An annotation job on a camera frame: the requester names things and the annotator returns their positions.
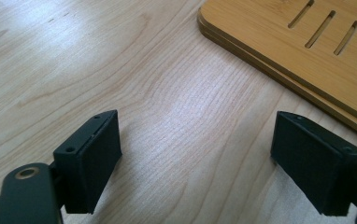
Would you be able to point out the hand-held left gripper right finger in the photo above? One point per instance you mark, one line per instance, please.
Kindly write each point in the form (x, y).
(313, 161)

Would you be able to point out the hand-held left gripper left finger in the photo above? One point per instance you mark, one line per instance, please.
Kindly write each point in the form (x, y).
(89, 161)

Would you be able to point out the slotted bamboo coaster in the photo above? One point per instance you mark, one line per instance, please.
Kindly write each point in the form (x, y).
(292, 84)
(260, 40)

